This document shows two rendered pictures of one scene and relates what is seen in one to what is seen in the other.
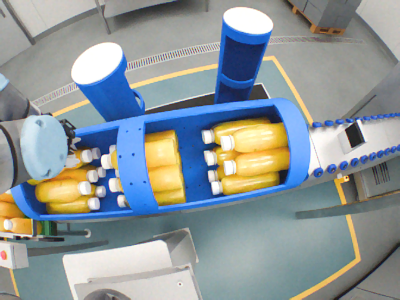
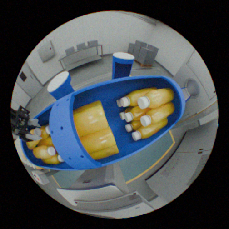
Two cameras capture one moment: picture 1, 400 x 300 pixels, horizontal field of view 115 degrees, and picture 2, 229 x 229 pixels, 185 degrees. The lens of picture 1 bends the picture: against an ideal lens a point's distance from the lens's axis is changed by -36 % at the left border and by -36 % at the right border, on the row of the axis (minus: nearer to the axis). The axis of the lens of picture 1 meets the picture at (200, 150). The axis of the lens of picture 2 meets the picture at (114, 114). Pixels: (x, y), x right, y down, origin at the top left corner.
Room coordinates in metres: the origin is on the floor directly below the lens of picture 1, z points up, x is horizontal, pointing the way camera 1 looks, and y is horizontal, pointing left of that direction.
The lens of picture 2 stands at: (0.11, 0.06, 1.34)
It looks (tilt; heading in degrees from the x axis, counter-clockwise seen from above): 69 degrees down; 340
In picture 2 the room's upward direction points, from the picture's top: 8 degrees clockwise
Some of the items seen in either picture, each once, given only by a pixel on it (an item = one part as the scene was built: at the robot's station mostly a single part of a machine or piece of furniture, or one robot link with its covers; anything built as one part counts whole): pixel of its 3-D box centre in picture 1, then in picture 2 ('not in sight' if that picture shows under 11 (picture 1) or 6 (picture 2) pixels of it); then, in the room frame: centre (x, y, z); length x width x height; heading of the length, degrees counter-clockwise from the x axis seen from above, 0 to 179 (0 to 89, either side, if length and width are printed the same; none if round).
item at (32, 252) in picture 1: (72, 247); (66, 166); (-0.25, 0.81, 0.50); 0.04 x 0.04 x 1.00; 9
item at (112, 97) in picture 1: (123, 108); (73, 102); (0.67, 0.50, 0.59); 0.28 x 0.28 x 0.88
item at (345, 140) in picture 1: (350, 138); not in sight; (0.29, -0.66, 1.00); 0.10 x 0.04 x 0.15; 9
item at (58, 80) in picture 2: (96, 61); (57, 80); (0.67, 0.50, 1.03); 0.28 x 0.28 x 0.01
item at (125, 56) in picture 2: (248, 19); (123, 55); (0.99, -0.27, 1.03); 0.28 x 0.28 x 0.01
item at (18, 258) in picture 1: (6, 253); (39, 176); (-0.25, 0.81, 1.05); 0.20 x 0.10 x 0.10; 99
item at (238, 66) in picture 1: (237, 71); (120, 78); (0.99, -0.27, 0.59); 0.28 x 0.28 x 0.88
